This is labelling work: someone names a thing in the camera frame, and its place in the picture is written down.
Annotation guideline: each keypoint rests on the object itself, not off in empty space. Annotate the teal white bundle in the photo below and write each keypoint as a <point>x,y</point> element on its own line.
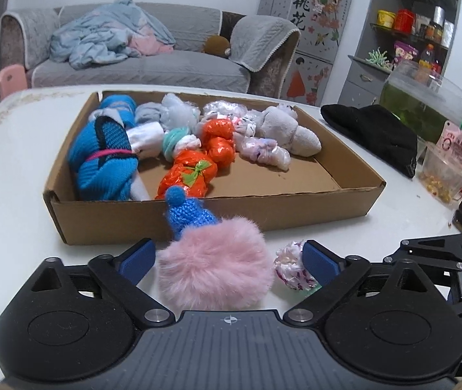
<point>176,140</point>

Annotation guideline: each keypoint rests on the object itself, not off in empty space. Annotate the yellow tub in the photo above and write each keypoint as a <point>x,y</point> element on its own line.
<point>385,19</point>

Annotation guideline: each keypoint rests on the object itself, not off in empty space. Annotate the red jar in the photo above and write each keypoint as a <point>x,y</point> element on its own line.
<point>403,20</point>

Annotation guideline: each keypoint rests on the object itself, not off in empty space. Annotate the purple snack bag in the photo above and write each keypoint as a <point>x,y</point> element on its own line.
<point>405,52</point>

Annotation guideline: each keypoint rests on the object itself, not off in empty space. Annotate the clear plastic snack cup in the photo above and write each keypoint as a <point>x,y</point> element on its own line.
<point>444,174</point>

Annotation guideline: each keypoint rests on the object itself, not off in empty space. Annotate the pink fluffy ball blue hat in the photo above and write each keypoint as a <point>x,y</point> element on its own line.
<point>214,264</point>

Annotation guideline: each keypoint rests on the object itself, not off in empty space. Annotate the white knitted bundle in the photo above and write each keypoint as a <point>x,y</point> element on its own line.
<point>145,140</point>

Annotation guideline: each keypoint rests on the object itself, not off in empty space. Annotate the grey sofa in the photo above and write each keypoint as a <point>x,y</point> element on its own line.
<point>141,71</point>

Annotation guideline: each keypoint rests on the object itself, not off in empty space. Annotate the pink packet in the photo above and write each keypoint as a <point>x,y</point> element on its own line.
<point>454,142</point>

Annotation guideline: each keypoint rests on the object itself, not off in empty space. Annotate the grey shelf cabinet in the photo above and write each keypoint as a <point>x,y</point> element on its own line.
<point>361,81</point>

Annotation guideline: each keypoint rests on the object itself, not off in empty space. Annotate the brown plush toy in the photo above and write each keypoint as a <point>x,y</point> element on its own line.
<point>216,44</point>

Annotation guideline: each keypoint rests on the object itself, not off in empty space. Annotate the glass fish tank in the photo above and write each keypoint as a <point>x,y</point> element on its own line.
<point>422,101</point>

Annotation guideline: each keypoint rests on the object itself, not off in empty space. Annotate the pink cloth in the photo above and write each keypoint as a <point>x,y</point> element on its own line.
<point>149,44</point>

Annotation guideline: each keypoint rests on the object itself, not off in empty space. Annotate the green plant decoration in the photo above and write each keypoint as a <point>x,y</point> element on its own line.
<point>377,57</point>

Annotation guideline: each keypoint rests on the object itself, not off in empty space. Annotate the blue knitted bundle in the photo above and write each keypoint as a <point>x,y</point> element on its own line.
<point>100,170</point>

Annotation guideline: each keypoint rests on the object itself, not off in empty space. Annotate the floral decorated fridge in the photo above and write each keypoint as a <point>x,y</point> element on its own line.
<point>308,28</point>

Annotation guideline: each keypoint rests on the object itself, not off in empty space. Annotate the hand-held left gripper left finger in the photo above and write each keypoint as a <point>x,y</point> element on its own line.
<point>139,259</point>

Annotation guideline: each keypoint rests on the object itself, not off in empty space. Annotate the light blue blanket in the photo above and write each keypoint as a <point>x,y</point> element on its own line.
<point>96,36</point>

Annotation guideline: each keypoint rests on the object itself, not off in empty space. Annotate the pink white patterned bundle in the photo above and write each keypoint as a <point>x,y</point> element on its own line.
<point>291,268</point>

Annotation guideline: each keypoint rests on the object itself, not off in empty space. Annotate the orange plastic bundle green bow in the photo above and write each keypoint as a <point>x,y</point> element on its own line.
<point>182,174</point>

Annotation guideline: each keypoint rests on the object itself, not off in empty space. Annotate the bubble wrap bundle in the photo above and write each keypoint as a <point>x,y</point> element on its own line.
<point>180,111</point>

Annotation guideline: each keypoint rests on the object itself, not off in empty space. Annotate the silver can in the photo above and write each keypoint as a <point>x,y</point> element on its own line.
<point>439,16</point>

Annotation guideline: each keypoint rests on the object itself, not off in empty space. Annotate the pink plastic chair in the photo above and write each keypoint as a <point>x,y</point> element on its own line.
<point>10,81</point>

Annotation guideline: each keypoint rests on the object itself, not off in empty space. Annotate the dark jar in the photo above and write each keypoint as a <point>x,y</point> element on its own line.
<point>433,31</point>

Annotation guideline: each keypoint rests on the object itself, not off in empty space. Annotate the shallow cardboard box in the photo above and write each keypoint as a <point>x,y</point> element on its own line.
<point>304,207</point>

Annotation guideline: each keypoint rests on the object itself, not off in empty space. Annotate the black knit hat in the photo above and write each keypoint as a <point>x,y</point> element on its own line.
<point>373,134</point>

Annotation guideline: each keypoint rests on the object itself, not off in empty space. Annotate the clear plastic lavender bundle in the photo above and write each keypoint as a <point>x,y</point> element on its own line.
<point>263,150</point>

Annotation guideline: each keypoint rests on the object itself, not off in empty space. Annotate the grey sock bundle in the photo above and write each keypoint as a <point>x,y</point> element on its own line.
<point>287,130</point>

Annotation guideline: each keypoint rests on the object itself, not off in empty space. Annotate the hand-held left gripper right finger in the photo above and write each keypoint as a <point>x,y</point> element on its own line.
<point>318,261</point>

